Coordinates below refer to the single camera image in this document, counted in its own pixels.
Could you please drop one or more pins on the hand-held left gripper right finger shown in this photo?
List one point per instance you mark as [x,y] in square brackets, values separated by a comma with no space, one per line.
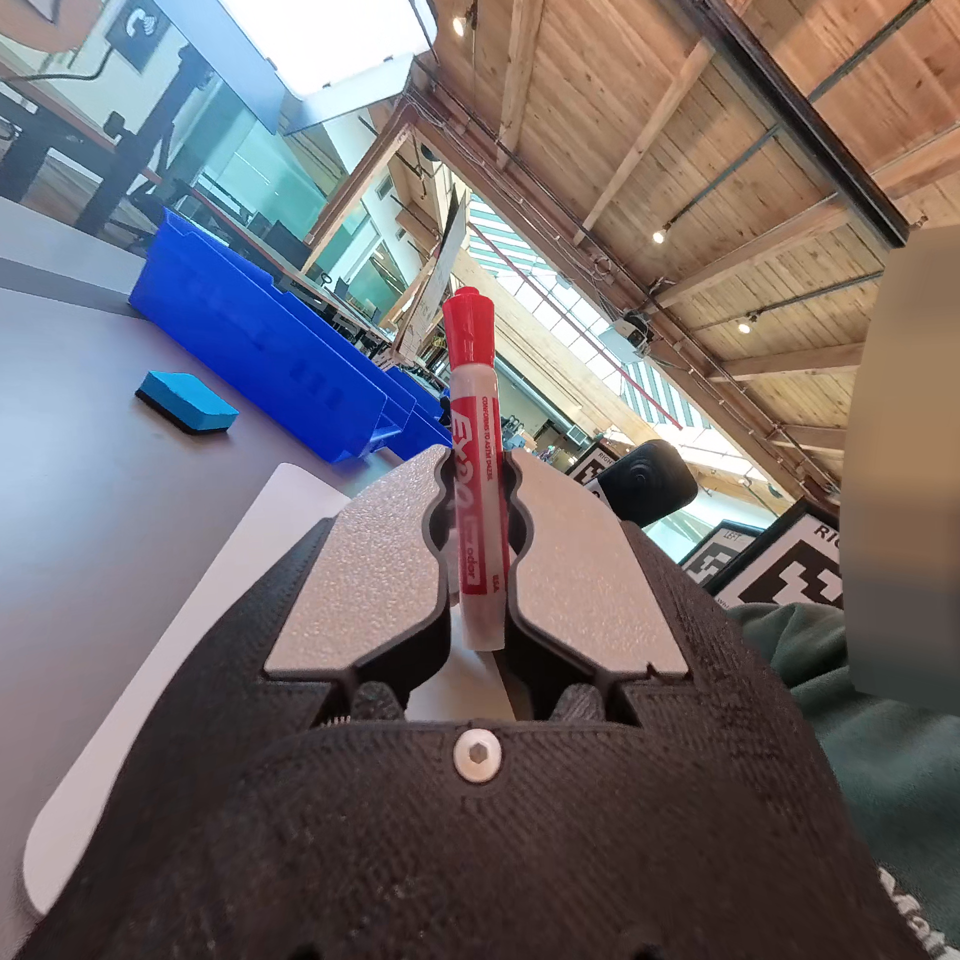
[592,592]

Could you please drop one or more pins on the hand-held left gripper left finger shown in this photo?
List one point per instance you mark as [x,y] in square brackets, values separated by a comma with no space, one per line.
[360,585]

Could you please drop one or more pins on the red dry erase marker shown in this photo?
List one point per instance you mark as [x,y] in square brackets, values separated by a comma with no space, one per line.
[480,525]

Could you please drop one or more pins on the white whiteboard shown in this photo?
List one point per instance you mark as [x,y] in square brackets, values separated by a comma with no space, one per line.
[150,675]

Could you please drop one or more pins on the red marker cap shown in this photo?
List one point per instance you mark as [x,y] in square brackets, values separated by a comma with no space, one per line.
[469,330]

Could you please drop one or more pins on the blue whiteboard eraser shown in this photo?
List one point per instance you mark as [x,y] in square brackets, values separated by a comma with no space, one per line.
[187,401]

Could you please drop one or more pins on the blue plastic bin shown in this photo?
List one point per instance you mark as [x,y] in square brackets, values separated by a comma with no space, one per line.
[420,420]
[247,330]

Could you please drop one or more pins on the black white tag poster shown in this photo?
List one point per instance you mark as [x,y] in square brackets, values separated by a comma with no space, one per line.
[720,551]
[592,465]
[795,562]

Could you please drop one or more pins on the white sign board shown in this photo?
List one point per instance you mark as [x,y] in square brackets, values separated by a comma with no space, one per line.
[450,247]

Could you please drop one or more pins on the black metal pole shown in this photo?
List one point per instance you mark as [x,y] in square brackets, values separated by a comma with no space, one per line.
[142,142]

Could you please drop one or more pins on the wooden background desk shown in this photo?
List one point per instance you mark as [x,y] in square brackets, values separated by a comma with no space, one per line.
[67,120]

